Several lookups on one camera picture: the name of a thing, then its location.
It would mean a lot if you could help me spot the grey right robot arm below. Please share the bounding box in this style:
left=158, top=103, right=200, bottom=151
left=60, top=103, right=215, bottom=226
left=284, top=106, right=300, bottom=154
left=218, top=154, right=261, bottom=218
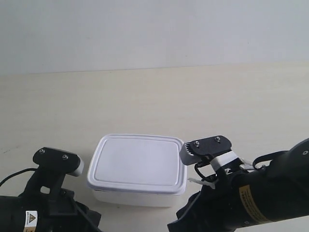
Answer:
left=168, top=135, right=309, bottom=232

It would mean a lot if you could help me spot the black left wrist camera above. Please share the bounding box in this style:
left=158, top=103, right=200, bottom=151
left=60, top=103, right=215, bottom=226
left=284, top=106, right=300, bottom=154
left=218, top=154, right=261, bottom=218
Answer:
left=33, top=147, right=84, bottom=176

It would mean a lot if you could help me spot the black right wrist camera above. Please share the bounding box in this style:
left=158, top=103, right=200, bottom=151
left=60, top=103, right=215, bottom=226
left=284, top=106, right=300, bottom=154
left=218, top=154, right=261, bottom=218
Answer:
left=179, top=135, right=232, bottom=166

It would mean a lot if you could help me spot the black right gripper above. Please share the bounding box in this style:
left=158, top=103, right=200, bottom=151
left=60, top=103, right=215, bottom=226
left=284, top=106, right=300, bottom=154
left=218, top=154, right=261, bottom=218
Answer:
left=167, top=166, right=244, bottom=232

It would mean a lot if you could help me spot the white lidded plastic container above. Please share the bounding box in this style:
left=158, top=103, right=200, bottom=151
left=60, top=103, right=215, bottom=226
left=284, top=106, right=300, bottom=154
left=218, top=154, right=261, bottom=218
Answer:
left=87, top=134, right=187, bottom=207

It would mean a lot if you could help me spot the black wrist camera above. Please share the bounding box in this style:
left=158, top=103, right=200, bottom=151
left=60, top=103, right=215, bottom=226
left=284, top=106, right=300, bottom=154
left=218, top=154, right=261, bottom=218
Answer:
left=33, top=147, right=84, bottom=176
left=179, top=135, right=232, bottom=166

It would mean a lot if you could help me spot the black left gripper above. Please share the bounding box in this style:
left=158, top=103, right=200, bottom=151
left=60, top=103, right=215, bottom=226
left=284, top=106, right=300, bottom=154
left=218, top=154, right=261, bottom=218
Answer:
left=0, top=168, right=101, bottom=232

